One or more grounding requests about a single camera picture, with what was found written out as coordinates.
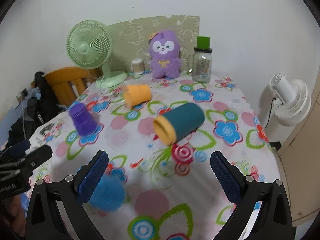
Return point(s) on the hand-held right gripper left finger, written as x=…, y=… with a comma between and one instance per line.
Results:
x=93, y=177

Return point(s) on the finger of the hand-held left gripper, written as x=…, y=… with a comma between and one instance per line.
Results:
x=37, y=156
x=16, y=148

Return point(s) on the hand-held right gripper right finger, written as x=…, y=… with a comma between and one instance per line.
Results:
x=225, y=177

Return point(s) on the teal cup with yellow rim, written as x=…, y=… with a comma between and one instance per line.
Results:
x=186, y=120

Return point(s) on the purple cup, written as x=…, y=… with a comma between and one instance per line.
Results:
x=83, y=121

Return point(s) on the orange cup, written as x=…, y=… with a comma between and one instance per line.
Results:
x=140, y=95

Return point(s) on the black bag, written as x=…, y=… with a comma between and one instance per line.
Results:
x=42, y=110

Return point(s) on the floral tablecloth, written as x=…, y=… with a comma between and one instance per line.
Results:
x=140, y=155

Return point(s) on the beige cabinet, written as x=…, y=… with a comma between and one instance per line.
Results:
x=300, y=167

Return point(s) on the wooden chair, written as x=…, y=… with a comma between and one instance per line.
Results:
x=62, y=76

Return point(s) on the white fan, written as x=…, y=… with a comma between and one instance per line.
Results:
x=292, y=100

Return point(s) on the glass jar with green lid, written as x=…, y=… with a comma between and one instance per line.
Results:
x=201, y=66

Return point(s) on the small white-lidded jar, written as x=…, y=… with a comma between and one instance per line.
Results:
x=138, y=67

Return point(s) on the green desk fan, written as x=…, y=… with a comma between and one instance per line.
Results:
x=87, y=47

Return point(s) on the purple plush toy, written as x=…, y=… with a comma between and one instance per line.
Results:
x=163, y=62

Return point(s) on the beige patterned board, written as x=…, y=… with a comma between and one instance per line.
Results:
x=132, y=35

